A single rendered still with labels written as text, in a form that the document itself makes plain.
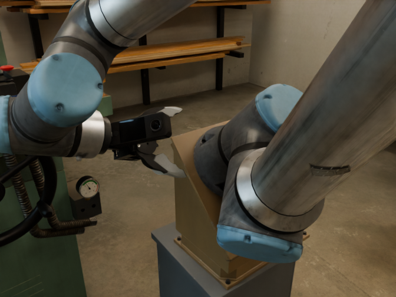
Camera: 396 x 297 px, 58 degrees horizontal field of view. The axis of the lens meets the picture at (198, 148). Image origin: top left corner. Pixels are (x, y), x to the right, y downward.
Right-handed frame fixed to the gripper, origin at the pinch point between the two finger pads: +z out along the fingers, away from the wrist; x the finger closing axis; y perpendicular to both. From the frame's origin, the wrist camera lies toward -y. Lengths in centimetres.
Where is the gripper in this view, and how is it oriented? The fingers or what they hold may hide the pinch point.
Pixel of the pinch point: (186, 142)
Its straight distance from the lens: 78.2
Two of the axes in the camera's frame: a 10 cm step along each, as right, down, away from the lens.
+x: 0.7, 9.8, -1.9
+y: -6.5, 1.9, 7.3
